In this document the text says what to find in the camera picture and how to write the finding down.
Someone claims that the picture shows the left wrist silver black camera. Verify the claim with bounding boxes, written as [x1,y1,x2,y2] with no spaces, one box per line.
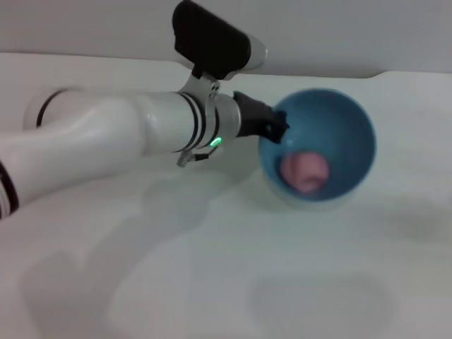
[172,0,268,81]

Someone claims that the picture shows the left arm silver camera bracket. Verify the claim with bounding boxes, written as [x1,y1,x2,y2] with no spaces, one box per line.
[181,68,221,107]

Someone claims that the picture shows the blue bowl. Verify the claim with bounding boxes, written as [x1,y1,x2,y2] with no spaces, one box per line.
[256,88,377,213]

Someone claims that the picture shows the pink peach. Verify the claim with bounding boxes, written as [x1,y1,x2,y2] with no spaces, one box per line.
[280,150,331,194]

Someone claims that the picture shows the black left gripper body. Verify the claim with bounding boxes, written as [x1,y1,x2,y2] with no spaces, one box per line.
[232,90,273,139]

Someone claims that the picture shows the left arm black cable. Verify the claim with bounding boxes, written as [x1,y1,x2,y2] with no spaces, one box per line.
[175,144,220,168]

